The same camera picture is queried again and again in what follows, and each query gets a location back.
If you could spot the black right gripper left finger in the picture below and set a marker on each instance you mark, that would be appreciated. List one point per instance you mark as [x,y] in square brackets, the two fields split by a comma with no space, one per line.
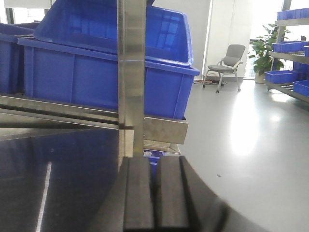
[139,212]

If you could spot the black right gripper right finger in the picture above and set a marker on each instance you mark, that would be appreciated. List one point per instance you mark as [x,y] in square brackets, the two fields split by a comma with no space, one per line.
[176,182]

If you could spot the small blue bin below shelf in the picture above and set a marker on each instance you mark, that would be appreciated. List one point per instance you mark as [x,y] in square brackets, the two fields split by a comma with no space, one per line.
[153,157]

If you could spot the distant steel shelf rack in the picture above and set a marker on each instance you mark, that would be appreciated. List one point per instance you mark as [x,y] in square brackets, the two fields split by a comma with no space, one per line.
[292,56]

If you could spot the grey office chair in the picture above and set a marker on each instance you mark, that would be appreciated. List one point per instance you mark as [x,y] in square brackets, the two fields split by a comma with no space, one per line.
[227,65]

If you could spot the distant blue bin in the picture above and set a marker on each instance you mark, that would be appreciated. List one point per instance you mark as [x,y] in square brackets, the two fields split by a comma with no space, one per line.
[293,14]
[289,46]
[301,87]
[282,76]

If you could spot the distant blue bin lower right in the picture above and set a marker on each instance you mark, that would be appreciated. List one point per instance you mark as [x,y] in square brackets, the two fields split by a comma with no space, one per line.
[301,87]

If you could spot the large blue plastic bin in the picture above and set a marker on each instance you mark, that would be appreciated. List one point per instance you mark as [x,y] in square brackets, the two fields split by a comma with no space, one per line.
[80,76]

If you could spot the green potted plant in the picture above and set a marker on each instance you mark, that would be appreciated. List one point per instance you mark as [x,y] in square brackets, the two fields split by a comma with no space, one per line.
[262,46]

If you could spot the distant blue bin middle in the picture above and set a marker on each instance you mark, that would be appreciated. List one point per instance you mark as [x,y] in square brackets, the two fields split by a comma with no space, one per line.
[289,46]

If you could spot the tilted blue bin on top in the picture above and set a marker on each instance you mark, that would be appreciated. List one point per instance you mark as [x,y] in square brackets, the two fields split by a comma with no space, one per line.
[92,24]

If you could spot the blue bin at far left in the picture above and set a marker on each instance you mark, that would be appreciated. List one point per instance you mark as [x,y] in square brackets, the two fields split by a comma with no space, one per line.
[12,58]

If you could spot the distant blue bin top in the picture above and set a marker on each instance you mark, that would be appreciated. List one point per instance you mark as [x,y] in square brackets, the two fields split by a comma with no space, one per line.
[293,14]

